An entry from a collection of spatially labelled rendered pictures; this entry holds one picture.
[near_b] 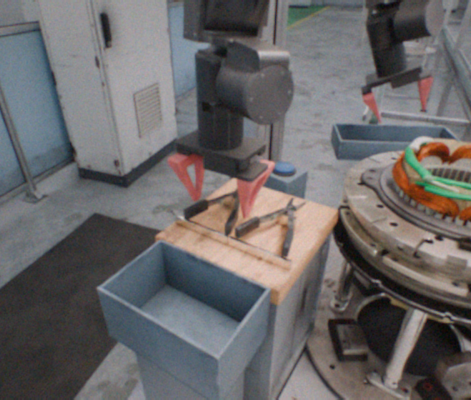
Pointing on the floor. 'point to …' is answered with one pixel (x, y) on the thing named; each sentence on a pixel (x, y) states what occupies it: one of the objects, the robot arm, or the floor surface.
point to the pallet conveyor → (470, 102)
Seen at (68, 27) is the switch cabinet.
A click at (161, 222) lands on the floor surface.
